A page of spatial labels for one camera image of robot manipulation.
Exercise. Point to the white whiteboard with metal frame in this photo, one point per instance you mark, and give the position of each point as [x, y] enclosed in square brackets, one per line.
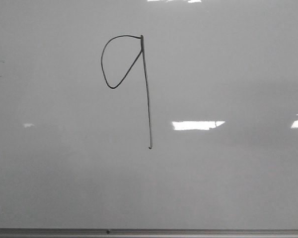
[131, 117]

